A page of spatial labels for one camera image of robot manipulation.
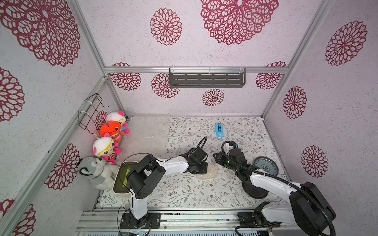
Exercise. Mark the blue floral ceramic plate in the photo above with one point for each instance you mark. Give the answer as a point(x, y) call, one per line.
point(267, 165)

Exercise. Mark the blue tape dispenser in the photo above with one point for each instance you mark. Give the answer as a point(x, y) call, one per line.
point(219, 129)

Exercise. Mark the black wire wall basket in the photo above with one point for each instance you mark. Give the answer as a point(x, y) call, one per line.
point(89, 118)

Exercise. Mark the cream rectangular tray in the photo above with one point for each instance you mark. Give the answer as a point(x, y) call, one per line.
point(121, 187)

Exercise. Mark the white plush with striped shirt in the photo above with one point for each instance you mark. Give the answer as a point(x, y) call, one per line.
point(106, 148)

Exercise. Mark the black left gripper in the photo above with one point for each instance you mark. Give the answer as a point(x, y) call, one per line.
point(204, 167)

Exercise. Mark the grey plush koala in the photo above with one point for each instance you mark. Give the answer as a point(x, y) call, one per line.
point(99, 172)

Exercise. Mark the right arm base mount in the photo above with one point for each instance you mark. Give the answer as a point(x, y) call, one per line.
point(249, 220)

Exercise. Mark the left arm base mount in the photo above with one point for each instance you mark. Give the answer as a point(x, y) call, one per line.
point(149, 221)

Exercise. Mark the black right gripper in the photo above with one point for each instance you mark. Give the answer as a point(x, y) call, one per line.
point(220, 159)

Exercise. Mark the red monster plush toy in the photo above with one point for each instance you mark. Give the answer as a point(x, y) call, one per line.
point(111, 129)

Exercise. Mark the grey slotted wall shelf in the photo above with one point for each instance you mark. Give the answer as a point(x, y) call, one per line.
point(186, 79)

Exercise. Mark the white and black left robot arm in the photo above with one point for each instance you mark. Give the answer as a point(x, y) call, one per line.
point(147, 174)

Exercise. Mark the white plush with blue dots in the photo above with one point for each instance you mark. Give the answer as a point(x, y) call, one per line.
point(120, 118)

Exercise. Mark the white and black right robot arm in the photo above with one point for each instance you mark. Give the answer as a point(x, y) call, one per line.
point(305, 206)

